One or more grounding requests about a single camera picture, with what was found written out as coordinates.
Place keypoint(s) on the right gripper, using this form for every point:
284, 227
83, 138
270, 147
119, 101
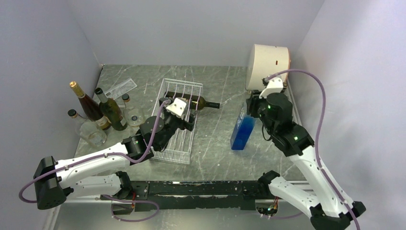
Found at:
253, 101

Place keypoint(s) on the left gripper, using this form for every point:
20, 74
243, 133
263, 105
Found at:
189, 124

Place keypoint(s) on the dark green wine bottle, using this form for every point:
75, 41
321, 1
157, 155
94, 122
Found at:
203, 103

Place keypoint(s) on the clear bottle blue emblem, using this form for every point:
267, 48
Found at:
133, 113

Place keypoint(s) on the green wine bottle white label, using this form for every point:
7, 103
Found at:
111, 110

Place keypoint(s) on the clear bottle cork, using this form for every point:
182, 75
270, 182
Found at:
87, 130

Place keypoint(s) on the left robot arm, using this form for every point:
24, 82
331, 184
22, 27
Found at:
98, 172

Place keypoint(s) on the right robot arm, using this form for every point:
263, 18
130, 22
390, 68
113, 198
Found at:
329, 208

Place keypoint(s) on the amber bottle gold cap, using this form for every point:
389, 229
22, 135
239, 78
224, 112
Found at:
90, 107

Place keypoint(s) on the cream cylindrical appliance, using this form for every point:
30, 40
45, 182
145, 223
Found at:
263, 61

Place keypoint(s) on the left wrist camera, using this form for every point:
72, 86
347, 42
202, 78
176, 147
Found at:
178, 107

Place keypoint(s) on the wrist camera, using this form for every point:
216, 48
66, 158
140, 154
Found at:
178, 107
274, 85

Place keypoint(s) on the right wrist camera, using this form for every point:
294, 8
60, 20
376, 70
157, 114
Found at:
274, 85

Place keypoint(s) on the white wire wine rack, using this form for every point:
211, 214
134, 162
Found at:
175, 136

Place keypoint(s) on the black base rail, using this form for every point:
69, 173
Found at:
192, 195

